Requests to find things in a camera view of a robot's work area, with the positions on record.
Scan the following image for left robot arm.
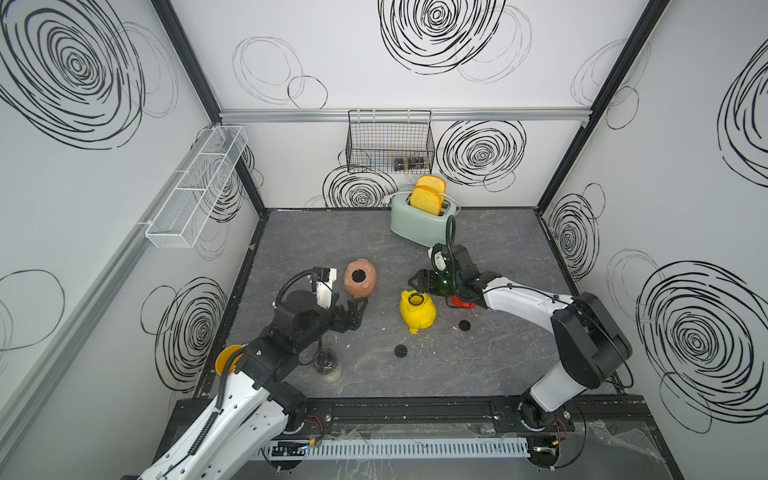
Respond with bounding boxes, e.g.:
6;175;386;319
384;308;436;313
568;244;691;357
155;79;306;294
141;287;368;479

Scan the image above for front toast slice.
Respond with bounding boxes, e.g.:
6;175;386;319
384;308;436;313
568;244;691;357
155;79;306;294
409;185;445;216

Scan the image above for mint green toaster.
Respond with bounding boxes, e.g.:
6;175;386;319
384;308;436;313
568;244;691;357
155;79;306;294
390;190;461;247

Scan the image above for yellow piggy bank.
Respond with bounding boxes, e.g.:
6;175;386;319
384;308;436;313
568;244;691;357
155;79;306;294
399;290;437;334

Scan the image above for yellow mug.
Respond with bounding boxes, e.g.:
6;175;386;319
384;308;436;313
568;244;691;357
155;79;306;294
214;345;245;377

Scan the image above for back toast slice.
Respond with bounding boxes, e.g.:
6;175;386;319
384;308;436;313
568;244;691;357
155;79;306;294
417;175;447;194

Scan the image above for small jars in basket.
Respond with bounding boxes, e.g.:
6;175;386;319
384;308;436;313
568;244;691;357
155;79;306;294
393;157;430;172

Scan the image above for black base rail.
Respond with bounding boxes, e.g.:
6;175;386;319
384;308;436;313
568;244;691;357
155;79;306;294
289;395;655;436

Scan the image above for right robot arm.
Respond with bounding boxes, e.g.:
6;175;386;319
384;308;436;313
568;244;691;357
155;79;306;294
408;244;632;431

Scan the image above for white slotted cable duct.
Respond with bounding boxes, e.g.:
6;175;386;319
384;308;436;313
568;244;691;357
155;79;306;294
257;438;530;462

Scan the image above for white wire wall shelf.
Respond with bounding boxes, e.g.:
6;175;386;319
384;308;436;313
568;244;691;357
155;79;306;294
145;125;247;249

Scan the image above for red piggy bank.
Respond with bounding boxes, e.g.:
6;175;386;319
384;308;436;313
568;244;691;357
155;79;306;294
447;296;476;310

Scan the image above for black wire wall basket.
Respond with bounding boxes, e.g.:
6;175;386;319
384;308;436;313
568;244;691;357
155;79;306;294
344;109;436;175

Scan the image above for pink piggy bank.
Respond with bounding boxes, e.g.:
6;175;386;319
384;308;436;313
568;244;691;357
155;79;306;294
343;259;377;298

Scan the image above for toast slice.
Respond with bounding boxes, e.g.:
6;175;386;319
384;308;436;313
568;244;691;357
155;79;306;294
409;185;445;216
417;175;447;194

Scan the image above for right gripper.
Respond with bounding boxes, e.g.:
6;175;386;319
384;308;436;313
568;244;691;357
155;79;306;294
407;269;462;296

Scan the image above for clear jar with white contents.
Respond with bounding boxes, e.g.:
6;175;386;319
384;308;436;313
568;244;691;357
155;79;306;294
312;347;342;383

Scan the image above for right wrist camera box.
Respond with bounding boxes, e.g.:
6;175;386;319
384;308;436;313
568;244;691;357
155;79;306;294
428;245;447;272

